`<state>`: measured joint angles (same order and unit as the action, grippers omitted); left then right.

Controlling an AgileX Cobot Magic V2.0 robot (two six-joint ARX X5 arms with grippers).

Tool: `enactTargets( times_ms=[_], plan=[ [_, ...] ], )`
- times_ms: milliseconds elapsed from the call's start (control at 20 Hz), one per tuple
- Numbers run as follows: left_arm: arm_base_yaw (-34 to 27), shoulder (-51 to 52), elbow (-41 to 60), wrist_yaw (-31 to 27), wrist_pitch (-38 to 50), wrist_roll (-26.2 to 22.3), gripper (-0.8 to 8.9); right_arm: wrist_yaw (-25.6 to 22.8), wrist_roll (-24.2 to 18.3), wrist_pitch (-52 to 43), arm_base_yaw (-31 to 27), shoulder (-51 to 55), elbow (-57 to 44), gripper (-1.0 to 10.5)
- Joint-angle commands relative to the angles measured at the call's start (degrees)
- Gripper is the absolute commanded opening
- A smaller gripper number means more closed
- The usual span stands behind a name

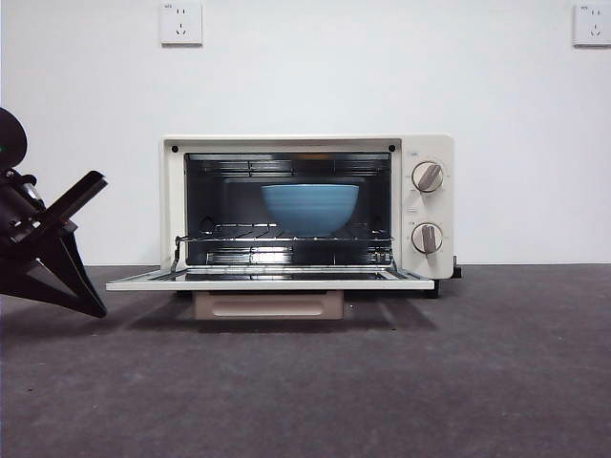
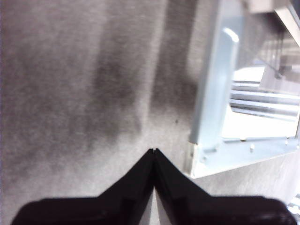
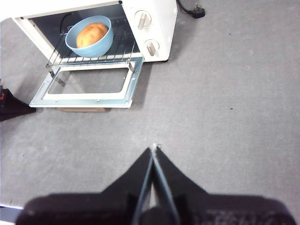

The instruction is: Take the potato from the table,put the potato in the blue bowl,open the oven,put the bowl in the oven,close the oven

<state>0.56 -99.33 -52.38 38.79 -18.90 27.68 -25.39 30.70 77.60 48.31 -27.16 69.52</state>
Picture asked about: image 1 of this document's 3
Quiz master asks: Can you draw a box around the blue ribbed bowl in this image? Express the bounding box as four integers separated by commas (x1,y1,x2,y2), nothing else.
260,183,361,238

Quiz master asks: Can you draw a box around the metal wire oven rack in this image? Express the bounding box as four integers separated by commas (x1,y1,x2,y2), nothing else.
171,232,396,274

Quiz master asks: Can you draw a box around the beige oven knob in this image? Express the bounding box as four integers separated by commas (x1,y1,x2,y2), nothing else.
411,220,444,255
411,161,446,195

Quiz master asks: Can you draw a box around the white Toshiba toaster oven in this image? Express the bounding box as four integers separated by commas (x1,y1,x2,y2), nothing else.
159,135,463,300

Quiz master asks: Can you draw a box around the white wall socket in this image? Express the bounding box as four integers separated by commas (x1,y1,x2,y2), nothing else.
572,4,611,50
159,2,203,48

